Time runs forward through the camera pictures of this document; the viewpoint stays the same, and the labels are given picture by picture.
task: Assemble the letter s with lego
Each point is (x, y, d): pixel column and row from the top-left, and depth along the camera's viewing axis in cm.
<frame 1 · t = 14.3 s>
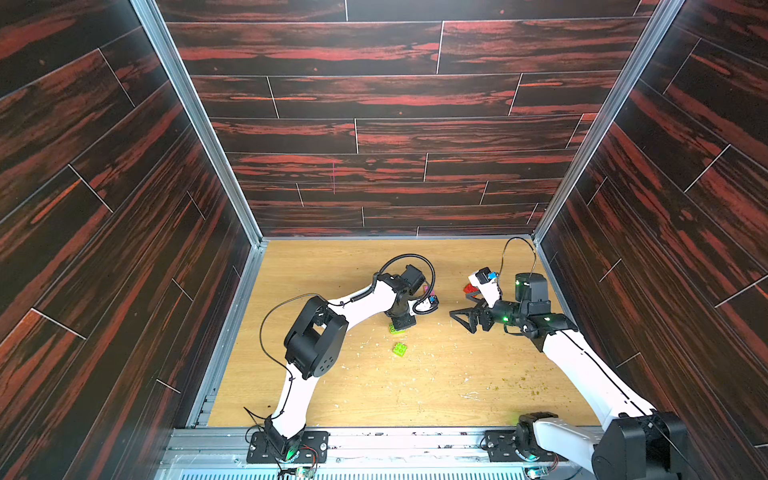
left hand: (408, 319, 94), fingers open
right hand: (466, 301, 82), fingers open
green lego brick front: (399, 349, 90), point 3 cm above the table

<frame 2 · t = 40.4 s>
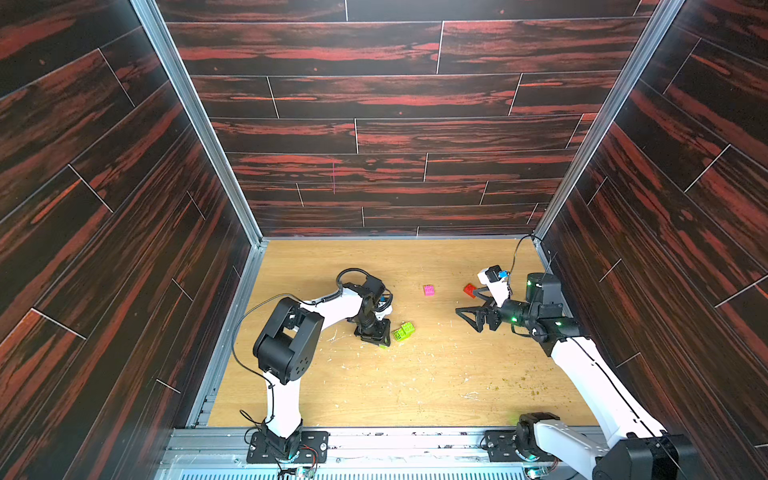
left hand: (387, 342, 91), fingers open
right hand: (473, 297, 80), fingers open
green lego brick middle: (408, 328, 94), point 3 cm above the table
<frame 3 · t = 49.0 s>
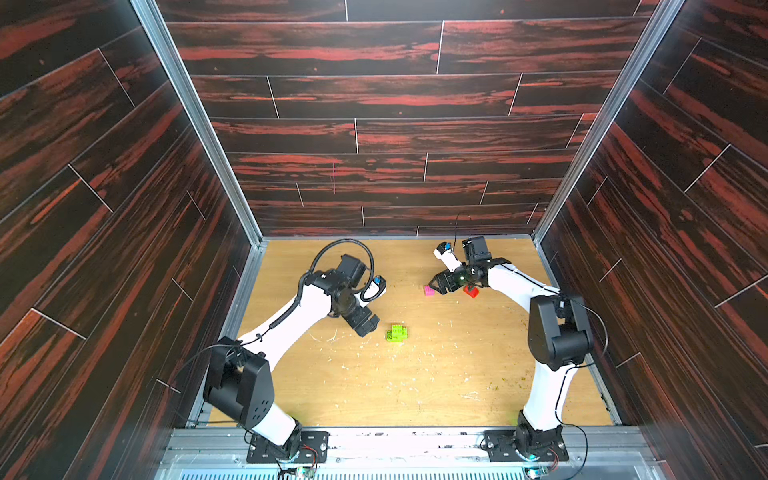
left hand: (365, 315, 85), fingers open
right hand: (445, 277, 100), fingers open
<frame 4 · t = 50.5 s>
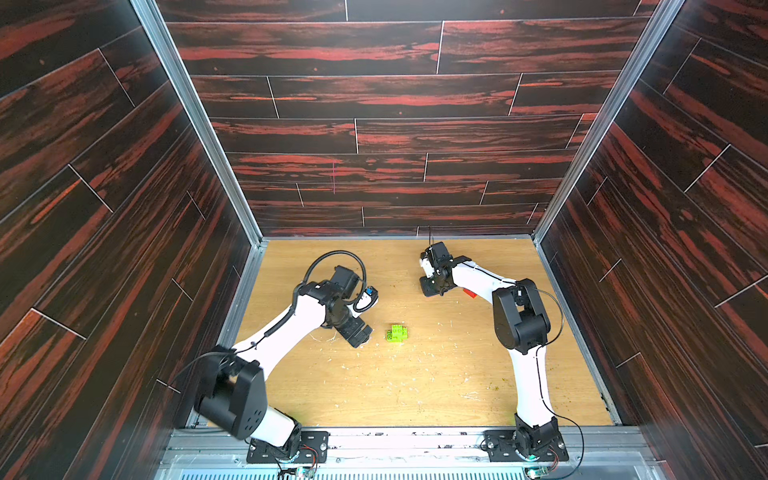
left hand: (357, 326, 85), fingers open
right hand: (434, 286, 106), fingers open
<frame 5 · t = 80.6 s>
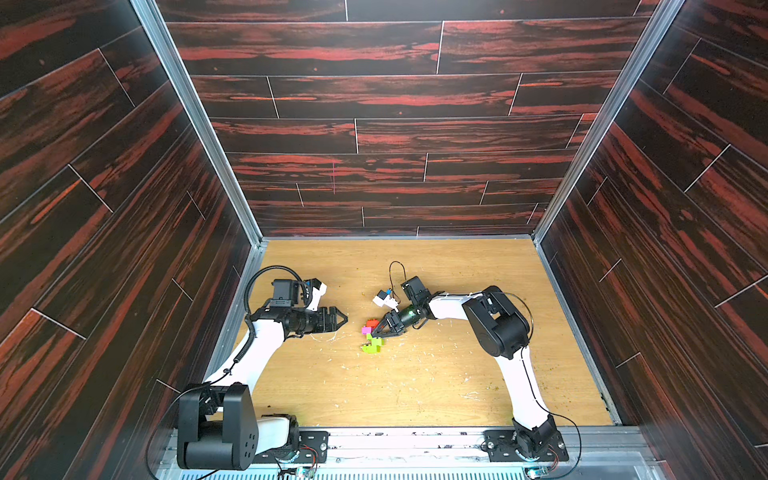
left hand: (337, 319, 86), fingers open
right hand: (377, 334, 94), fingers open
green lego brick middle: (376, 341, 90), point 4 cm above the table
